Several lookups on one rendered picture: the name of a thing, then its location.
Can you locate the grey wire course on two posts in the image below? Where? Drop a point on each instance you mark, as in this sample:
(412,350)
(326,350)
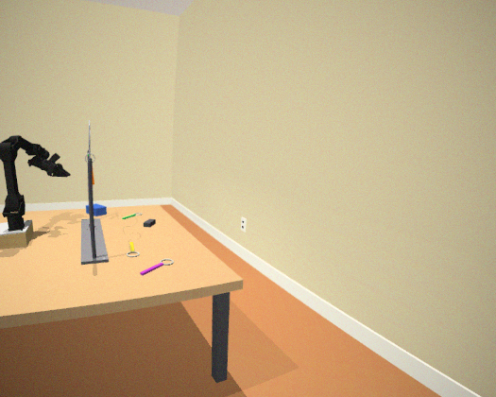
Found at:
(93,249)

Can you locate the white ring with magenta handle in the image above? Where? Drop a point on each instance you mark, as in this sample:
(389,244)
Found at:
(156,266)

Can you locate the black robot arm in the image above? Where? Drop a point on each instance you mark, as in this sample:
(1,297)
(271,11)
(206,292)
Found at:
(15,203)

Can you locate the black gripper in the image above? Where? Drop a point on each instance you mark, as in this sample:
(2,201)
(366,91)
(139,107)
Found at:
(56,169)

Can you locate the blue block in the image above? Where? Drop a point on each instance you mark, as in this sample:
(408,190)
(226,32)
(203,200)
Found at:
(99,210)

